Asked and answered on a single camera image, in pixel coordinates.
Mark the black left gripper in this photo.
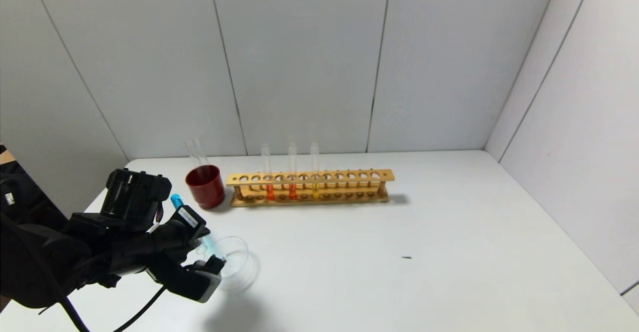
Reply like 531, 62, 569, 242
144, 205, 211, 262

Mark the red pigment glass test tube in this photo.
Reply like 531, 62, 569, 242
261, 143, 276, 201

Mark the yellow pigment glass test tube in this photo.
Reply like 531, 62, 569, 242
310, 142, 321, 199

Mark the clear glass beaker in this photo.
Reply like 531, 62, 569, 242
202, 236, 262, 294

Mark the wooden test tube rack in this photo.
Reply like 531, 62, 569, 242
226, 169, 396, 208

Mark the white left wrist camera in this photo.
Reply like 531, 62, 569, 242
148, 265, 224, 304

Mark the blue pigment glass test tube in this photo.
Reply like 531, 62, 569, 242
170, 194, 225, 262

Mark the orange-red pigment glass test tube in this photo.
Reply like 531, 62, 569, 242
288, 142, 299, 201

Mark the dark red plastic cup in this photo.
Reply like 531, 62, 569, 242
185, 164, 226, 210

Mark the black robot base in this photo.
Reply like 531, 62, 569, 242
0, 145, 68, 223

